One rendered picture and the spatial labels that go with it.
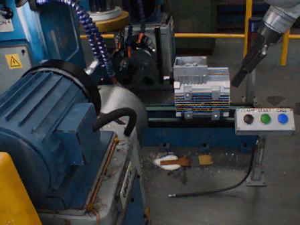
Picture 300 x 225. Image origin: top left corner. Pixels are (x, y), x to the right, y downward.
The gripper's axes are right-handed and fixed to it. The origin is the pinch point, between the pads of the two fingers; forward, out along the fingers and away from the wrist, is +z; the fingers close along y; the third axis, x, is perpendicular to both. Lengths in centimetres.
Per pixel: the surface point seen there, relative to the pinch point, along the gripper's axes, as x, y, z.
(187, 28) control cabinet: 9, -312, 76
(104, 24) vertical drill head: -50, 3, 3
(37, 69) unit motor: -52, 47, 0
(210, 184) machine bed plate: 6.5, 21.9, 31.4
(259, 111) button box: 4.7, 19.0, -0.1
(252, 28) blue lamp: 4.2, -33.5, -11.4
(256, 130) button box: 5.8, 23.4, 3.9
